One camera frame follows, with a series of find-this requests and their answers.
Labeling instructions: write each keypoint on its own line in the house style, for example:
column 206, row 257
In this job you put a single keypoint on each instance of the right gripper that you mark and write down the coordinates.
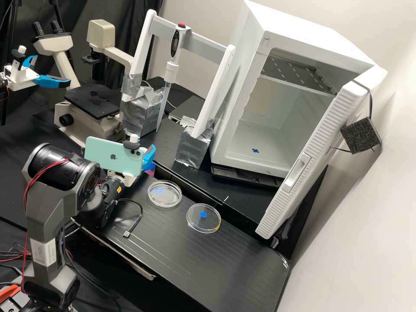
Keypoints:
column 129, row 179

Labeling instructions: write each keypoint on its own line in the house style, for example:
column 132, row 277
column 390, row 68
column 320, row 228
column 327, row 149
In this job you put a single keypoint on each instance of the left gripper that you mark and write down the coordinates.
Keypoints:
column 20, row 78

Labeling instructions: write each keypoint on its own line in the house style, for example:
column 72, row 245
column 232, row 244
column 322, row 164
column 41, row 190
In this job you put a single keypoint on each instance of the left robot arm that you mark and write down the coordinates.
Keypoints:
column 2, row 86

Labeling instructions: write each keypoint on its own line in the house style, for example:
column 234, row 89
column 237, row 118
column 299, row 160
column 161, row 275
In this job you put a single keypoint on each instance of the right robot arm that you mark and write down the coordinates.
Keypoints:
column 48, row 208

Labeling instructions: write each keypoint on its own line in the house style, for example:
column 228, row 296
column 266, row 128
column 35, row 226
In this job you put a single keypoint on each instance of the left phone holder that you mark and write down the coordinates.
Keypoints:
column 20, row 57

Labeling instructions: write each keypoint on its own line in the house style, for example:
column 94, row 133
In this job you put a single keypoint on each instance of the petri dish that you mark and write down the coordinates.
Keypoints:
column 164, row 194

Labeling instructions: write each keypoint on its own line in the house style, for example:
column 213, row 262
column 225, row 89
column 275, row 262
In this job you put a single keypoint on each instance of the grey flat case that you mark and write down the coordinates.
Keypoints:
column 187, row 109

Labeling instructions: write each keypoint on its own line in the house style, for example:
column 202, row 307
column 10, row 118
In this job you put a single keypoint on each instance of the cream microscope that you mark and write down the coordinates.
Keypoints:
column 97, row 125

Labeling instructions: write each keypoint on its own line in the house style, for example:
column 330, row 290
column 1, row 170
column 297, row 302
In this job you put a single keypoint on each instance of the white pipette stand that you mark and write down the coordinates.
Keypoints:
column 208, row 97

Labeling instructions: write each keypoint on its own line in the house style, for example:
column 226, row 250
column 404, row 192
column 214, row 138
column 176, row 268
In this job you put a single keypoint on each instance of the petri dish lid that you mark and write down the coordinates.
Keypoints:
column 203, row 217

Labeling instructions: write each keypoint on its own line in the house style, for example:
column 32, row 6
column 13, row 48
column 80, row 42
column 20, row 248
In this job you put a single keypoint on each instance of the pipette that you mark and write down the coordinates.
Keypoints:
column 175, row 42

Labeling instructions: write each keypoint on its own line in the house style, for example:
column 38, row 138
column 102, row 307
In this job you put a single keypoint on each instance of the incubator door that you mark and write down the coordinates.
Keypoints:
column 312, row 152

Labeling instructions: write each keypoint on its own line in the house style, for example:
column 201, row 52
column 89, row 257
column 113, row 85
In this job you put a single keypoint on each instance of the white incubator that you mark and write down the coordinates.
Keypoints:
column 292, row 42

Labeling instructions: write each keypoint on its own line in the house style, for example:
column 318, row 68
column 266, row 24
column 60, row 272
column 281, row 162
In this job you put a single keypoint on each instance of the right wrist camera phone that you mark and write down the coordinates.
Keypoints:
column 110, row 154

